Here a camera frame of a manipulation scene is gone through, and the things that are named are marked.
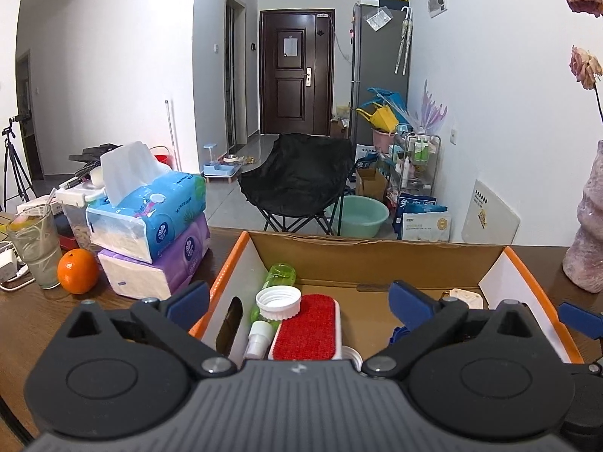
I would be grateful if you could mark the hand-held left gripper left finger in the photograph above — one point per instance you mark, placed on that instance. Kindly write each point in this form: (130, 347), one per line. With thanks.
(188, 305)

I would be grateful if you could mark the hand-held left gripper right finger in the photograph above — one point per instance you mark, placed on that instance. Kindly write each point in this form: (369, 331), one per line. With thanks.
(410, 306)

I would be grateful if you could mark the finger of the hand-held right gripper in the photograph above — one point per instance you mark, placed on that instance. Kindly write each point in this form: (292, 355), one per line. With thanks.
(589, 370)
(579, 318)

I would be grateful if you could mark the red cardboard box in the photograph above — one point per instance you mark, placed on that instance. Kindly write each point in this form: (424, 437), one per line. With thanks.
(400, 263)

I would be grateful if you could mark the cream square container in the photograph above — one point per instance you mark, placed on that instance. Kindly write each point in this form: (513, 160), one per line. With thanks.
(466, 299)

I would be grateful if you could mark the white ribbed cap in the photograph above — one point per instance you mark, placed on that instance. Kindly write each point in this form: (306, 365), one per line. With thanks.
(278, 302)

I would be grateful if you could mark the green spray bottle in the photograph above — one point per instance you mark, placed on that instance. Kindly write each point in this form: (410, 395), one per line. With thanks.
(280, 275)

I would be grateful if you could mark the red and white lint brush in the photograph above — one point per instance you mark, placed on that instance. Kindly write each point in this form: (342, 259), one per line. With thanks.
(306, 329)

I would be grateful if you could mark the purple tissue pack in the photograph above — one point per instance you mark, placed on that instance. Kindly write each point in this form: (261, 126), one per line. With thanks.
(141, 273)

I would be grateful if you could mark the white bag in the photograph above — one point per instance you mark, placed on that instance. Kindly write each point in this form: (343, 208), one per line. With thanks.
(426, 227)

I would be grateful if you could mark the pink ceramic vase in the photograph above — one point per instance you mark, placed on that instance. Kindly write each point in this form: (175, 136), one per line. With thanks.
(589, 235)

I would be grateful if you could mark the blue tissue pack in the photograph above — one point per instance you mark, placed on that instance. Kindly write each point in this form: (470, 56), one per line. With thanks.
(155, 216)

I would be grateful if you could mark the green basin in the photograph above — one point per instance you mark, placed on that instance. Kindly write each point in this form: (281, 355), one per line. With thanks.
(362, 216)

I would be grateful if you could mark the blue bag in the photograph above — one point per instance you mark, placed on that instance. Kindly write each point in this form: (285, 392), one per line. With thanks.
(419, 205)

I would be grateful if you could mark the orange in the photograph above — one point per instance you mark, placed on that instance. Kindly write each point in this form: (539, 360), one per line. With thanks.
(77, 270)

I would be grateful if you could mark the white board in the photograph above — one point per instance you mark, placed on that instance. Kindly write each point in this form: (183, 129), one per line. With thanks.
(490, 212)

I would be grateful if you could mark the small open cardboard box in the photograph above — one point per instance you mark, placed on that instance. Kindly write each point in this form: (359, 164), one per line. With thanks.
(371, 186)

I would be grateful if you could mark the clear food container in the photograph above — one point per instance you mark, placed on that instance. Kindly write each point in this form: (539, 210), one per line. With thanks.
(75, 226)

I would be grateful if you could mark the pet water feeder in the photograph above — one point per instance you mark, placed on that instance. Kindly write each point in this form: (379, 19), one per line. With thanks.
(219, 169)

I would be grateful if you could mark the metal storage trolley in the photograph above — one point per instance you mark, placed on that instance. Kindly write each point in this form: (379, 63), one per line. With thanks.
(417, 165)

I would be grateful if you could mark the red bucket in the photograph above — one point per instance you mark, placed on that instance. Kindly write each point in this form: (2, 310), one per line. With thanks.
(162, 158)

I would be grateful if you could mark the drinking glass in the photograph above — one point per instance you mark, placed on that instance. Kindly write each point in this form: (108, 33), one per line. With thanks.
(35, 249)

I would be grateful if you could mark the pink bucket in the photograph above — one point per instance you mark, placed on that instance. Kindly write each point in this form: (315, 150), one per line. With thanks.
(384, 140)

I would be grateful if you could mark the white mop stick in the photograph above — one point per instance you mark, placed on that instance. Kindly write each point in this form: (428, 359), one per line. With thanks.
(172, 136)

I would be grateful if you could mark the black folding chair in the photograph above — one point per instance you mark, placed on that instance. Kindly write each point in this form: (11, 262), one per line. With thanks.
(297, 174)

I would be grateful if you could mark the black folding stand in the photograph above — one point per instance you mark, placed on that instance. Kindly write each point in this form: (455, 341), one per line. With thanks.
(92, 155)

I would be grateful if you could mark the white flat box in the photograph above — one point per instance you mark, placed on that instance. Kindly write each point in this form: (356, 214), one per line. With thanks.
(35, 208)

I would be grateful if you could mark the brown carton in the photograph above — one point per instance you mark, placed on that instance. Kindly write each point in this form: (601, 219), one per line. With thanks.
(340, 128)

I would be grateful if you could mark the purple feather decoration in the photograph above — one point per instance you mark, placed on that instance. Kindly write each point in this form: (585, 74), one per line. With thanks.
(428, 110)

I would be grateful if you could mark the blue and yellow toys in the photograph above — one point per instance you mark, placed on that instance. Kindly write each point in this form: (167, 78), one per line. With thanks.
(381, 110)

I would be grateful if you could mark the grey refrigerator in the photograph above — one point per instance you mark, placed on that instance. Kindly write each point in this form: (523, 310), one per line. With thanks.
(377, 80)

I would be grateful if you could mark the black tripod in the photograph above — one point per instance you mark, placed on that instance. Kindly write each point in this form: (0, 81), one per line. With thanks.
(12, 160)

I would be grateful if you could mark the dark brown entrance door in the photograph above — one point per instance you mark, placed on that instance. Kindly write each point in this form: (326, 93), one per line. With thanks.
(297, 94)

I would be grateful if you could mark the hanging folded umbrella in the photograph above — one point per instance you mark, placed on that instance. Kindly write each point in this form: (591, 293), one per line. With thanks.
(404, 42)

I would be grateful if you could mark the white paper sheet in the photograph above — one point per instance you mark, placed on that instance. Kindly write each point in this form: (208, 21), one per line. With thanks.
(290, 45)

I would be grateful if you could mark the clear plastic pocket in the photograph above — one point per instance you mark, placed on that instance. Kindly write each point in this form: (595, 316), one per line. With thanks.
(379, 19)

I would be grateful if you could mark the dark side doorway frame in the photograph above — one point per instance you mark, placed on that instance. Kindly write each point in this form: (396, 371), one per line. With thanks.
(235, 70)

